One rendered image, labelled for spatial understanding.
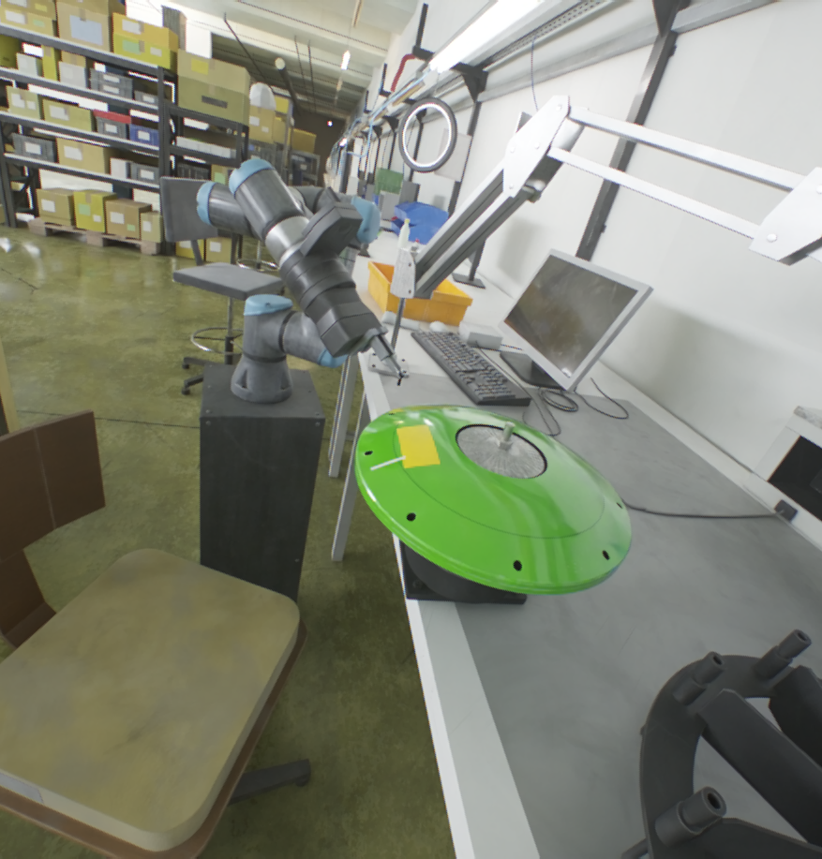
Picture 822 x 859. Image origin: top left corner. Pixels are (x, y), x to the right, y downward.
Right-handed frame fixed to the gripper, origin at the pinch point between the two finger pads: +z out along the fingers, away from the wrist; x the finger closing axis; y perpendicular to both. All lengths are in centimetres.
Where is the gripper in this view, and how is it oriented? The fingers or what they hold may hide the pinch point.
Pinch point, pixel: (401, 377)
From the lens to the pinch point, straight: 52.1
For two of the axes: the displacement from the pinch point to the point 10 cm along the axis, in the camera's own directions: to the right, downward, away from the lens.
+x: -5.0, 2.9, -8.2
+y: -6.7, 4.7, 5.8
